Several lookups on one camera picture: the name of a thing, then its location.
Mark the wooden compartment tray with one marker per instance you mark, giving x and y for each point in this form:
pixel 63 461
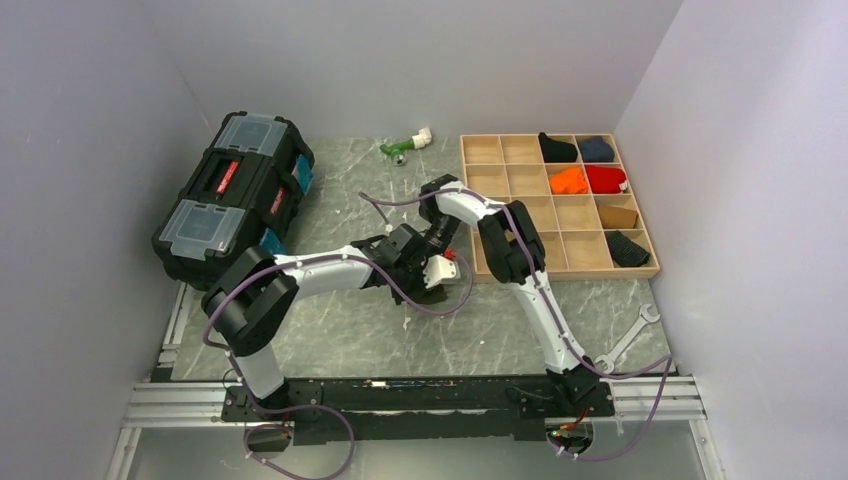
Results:
pixel 510 167

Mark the silver wrench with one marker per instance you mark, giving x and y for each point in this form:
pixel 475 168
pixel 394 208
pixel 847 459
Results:
pixel 607 362

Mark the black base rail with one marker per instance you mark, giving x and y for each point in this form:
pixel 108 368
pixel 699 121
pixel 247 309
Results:
pixel 521 407

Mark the black plastic toolbox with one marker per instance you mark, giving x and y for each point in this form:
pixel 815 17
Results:
pixel 245 192

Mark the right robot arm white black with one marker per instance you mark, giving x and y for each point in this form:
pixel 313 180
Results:
pixel 516 257

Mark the brown rolled cloth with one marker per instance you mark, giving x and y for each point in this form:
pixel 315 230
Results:
pixel 617 218

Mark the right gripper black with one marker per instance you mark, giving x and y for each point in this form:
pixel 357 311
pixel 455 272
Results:
pixel 429 253

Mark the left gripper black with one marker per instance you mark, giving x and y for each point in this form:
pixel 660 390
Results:
pixel 420 291

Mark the black ribbed rolled cloth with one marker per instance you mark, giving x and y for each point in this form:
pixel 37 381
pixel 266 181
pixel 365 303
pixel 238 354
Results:
pixel 625 252

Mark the aluminium frame rail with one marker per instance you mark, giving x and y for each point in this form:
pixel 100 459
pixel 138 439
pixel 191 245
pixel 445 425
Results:
pixel 165 404

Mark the green white pipe fitting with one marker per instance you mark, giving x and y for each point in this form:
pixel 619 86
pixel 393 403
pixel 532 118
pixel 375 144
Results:
pixel 397 152

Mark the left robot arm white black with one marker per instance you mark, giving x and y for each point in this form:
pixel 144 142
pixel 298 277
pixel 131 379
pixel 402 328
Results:
pixel 249 302

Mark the red rolled cloth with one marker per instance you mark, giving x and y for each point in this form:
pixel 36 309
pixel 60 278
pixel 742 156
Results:
pixel 606 180

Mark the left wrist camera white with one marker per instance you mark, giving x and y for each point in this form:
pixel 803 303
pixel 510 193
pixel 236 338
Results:
pixel 441 269

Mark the navy rolled cloth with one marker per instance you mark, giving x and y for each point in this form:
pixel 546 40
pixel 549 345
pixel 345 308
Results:
pixel 595 149

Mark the orange rolled cloth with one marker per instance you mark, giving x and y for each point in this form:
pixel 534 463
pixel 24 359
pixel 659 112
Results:
pixel 571 181

